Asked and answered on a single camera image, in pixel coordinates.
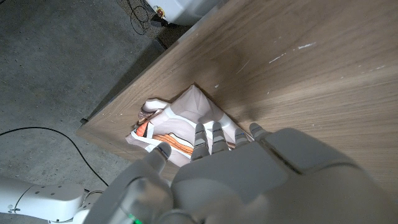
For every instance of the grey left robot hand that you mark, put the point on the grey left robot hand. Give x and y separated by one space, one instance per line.
248 180

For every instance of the beige orange patterned cloth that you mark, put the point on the beige orange patterned cloth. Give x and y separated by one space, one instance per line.
186 109

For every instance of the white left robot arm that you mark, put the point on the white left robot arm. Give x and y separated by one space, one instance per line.
46 199

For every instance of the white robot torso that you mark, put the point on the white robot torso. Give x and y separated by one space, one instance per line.
186 12

